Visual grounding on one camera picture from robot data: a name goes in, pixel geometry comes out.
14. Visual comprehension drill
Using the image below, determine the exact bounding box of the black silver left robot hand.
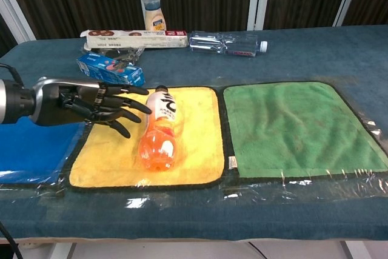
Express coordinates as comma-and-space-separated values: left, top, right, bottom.
30, 76, 153, 139

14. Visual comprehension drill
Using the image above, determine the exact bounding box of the orange drink bottle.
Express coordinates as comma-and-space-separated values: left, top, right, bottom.
138, 85, 178, 173

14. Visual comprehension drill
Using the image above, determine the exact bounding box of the blue cloth mat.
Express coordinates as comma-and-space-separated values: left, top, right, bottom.
0, 115, 89, 185

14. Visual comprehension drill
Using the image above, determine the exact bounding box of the cream sauce bottle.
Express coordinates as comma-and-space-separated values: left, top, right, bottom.
142, 0, 169, 32

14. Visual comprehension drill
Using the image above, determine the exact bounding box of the yellow cloth mat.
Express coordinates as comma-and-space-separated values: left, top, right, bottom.
64, 86, 226, 192

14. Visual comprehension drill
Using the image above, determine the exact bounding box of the clear plastic water bottle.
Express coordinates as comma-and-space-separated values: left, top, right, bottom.
189, 30, 269, 58

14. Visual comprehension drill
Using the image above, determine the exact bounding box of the green cloth mat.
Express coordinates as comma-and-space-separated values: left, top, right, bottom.
222, 81, 388, 180

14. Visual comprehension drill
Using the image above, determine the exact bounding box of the blue Oreo cookie box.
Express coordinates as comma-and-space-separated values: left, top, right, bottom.
76, 52, 146, 87

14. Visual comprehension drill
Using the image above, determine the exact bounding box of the clear black plastic wrapper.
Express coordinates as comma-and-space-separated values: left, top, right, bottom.
82, 43, 147, 69

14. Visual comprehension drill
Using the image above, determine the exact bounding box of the long white cookie box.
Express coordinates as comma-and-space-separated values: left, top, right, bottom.
79, 29, 190, 51

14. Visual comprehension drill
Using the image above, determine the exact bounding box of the clear plastic film sheet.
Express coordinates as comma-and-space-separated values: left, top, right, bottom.
0, 76, 388, 210

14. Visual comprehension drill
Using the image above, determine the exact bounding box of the blue fabric covered table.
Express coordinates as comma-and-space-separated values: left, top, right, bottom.
0, 24, 388, 244

